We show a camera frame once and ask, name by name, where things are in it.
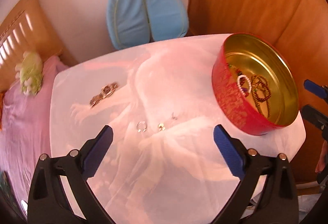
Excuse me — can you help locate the wooden headboard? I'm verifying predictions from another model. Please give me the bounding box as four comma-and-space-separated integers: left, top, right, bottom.
1, 0, 78, 92

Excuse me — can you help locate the round red gold tin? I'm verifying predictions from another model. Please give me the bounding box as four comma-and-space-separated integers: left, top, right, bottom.
211, 33, 299, 135

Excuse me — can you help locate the wooden wardrobe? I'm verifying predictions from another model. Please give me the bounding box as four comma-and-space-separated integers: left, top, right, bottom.
188, 0, 327, 183

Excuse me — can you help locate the light blue folding chair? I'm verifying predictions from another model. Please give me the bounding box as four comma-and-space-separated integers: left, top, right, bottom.
106, 0, 189, 50

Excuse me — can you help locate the pink bed sheet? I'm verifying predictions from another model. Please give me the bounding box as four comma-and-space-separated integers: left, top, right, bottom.
1, 56, 67, 212

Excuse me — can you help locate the grey trouser leg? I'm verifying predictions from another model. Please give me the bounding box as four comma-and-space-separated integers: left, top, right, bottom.
246, 194, 321, 219

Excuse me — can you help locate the brown wooden bead necklace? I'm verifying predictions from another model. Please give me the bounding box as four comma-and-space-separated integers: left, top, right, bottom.
250, 74, 272, 119

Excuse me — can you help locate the white printed table cloth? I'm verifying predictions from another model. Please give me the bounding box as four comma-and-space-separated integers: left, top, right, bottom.
50, 34, 306, 223

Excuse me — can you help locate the white pearl bead bracelet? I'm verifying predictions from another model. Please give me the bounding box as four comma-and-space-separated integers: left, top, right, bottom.
236, 74, 252, 95

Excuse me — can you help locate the green white plush toy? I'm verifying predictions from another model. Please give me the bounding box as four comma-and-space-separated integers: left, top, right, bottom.
15, 51, 43, 96

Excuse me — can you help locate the person's right hand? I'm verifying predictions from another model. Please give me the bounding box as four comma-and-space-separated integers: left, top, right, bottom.
315, 141, 328, 173

